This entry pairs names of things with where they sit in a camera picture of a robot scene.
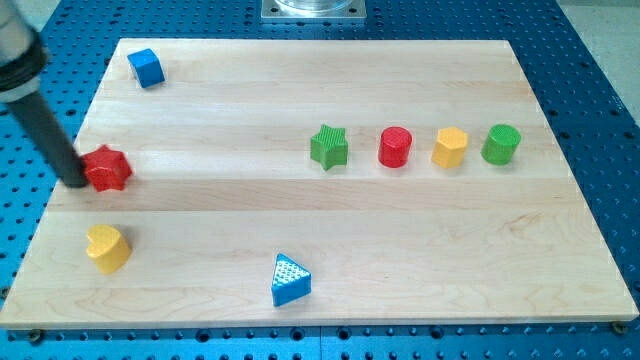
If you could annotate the red star block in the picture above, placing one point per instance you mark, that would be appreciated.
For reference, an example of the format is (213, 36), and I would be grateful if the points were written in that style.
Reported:
(106, 169)

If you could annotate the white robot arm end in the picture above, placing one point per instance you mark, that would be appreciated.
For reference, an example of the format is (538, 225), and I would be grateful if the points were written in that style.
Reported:
(23, 55)

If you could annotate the green star block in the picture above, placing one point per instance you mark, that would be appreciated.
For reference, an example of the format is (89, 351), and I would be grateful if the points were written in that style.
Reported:
(329, 147)

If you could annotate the red cylinder block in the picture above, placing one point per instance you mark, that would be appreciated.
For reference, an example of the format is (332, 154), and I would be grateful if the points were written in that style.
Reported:
(394, 147)

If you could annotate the light wooden board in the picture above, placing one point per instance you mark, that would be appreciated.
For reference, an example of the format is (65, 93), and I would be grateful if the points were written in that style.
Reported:
(223, 182)

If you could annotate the blue triangle block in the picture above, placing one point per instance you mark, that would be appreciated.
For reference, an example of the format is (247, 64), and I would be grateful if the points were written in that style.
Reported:
(290, 281)

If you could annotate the yellow hexagon block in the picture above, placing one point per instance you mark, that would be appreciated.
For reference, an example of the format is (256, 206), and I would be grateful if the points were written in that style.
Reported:
(450, 147)

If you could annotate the green cylinder block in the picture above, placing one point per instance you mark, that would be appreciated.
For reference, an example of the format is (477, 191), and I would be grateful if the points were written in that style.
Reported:
(500, 144)

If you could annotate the blue cube block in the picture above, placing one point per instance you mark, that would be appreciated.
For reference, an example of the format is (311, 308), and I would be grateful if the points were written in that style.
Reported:
(147, 67)

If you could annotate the yellow heart block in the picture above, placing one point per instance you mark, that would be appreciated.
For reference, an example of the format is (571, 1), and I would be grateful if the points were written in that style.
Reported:
(108, 248)

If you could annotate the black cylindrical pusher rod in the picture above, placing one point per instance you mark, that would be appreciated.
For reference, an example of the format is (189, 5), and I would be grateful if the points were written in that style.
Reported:
(39, 122)

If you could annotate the left board stop screw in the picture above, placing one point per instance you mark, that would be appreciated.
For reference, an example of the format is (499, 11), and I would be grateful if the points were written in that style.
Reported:
(35, 336)

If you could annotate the board stop screw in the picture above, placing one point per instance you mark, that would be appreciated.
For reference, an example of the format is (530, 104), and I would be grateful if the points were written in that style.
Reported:
(619, 328)
(35, 336)

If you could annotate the right board stop screw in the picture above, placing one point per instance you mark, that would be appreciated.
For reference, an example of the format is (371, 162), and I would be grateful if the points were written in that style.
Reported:
(619, 328)

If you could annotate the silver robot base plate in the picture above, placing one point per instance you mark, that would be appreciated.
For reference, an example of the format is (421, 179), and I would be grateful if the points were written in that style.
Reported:
(301, 10)

